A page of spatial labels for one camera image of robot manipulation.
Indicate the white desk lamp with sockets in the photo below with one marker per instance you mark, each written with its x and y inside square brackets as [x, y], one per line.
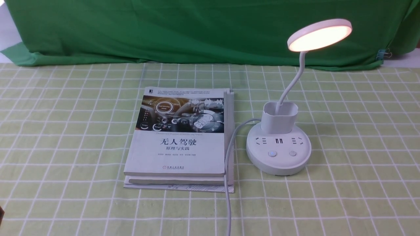
[276, 145]

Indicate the middle white book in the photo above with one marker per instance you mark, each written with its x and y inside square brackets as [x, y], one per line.
[177, 180]

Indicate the top white driverless-car book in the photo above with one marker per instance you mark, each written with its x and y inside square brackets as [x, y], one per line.
[183, 144]

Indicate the bottom white book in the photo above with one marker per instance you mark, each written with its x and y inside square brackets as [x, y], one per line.
[197, 188]

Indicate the green backdrop cloth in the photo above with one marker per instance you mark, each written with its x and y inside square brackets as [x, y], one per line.
[252, 32]

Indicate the green checkered tablecloth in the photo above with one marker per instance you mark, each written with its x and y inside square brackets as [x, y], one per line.
[66, 131]

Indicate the teal binder clip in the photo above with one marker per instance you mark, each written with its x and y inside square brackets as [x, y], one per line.
[383, 54]

